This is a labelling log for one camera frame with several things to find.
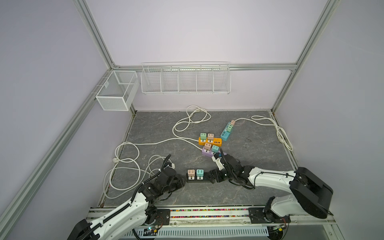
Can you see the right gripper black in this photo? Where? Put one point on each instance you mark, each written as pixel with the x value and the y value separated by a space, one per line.
pixel 216 172

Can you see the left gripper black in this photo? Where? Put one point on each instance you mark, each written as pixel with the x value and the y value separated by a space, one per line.
pixel 180 184

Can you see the black power strip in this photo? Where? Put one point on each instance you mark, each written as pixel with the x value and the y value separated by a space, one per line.
pixel 206 178

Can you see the purple power strip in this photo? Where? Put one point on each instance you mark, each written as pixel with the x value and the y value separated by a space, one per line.
pixel 210 154

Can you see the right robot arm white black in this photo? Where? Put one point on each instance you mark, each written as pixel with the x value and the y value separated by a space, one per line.
pixel 307 193

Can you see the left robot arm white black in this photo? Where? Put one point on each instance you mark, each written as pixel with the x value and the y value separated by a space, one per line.
pixel 140 209

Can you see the teal plug on purple strip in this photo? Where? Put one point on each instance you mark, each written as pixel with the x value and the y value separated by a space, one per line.
pixel 215 149

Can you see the orange power strip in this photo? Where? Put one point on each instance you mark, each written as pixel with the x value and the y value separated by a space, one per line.
pixel 215 142

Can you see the teal power strip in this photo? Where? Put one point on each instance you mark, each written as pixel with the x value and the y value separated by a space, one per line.
pixel 225 135

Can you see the white mesh box basket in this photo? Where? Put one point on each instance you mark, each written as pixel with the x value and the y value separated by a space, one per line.
pixel 118 91

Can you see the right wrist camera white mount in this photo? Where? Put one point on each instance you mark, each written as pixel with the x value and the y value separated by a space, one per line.
pixel 217 160

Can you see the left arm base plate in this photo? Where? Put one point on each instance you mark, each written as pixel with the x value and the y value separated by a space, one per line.
pixel 159 217

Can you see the aluminium front rail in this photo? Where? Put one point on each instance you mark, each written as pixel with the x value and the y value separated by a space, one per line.
pixel 225 222

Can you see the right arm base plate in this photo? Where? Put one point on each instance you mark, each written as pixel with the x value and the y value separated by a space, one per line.
pixel 259 216

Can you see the white wire rack basket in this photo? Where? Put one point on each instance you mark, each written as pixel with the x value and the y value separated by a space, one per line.
pixel 186 78

